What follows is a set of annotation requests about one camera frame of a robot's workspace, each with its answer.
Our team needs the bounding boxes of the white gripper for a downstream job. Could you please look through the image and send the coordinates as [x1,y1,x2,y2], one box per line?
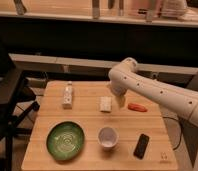
[109,81,127,108]

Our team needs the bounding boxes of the white sponge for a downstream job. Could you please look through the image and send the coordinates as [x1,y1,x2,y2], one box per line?
[100,97,112,112]

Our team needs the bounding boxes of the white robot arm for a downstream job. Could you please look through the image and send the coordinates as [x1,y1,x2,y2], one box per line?
[108,58,198,126]

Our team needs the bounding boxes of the white ceramic cup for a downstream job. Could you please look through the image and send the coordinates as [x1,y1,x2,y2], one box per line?
[98,127,119,150]

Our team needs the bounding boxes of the green ceramic plate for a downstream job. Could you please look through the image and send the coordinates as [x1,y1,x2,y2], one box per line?
[46,121,85,161]

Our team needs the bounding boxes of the orange carrot toy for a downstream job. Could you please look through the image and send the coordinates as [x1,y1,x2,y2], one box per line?
[128,103,148,112]

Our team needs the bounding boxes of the white plastic bottle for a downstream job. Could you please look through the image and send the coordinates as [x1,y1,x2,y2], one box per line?
[63,81,73,109]

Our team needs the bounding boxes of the grey long bench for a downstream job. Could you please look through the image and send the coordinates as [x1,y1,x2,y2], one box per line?
[10,54,198,76]

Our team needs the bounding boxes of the black office chair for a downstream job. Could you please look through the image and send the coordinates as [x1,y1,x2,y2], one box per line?
[0,55,40,171]

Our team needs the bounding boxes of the black cable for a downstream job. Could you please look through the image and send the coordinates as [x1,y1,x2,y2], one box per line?
[163,115,183,151]

